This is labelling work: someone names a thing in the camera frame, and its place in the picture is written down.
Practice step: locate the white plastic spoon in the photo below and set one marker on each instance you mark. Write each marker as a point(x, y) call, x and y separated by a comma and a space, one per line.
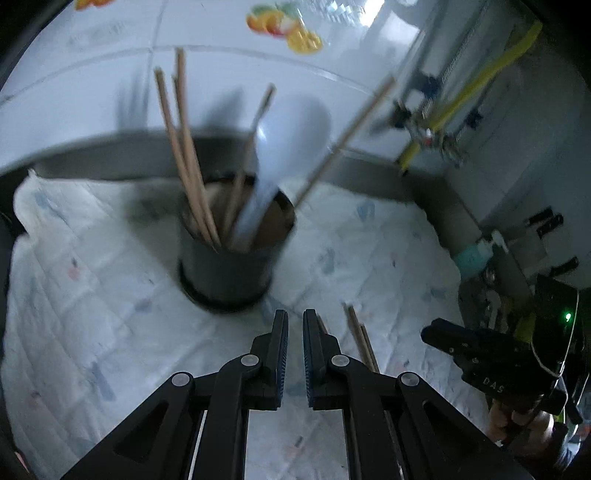
point(286, 138)

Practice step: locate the person's right hand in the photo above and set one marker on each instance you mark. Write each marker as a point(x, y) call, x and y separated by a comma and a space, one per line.
point(531, 425)

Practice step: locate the metal water valve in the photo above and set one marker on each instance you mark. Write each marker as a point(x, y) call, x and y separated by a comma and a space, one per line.
point(455, 147)
point(418, 129)

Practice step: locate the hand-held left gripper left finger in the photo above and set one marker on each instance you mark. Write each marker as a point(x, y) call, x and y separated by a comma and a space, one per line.
point(279, 364)

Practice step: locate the black round utensil holder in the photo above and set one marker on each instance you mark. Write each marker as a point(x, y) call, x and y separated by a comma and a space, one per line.
point(226, 281)

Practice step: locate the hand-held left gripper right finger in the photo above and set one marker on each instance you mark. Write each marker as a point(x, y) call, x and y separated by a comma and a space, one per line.
point(314, 369)

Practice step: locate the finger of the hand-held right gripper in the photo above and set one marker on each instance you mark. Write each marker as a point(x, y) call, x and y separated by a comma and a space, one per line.
point(461, 341)

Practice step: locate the person's right forearm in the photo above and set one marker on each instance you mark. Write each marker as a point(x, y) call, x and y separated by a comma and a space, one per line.
point(554, 457)

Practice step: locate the white quilted cloth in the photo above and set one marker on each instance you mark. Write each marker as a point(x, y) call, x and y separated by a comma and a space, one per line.
point(115, 323)

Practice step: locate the teal soap dispenser bottle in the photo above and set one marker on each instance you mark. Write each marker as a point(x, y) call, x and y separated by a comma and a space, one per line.
point(473, 261)

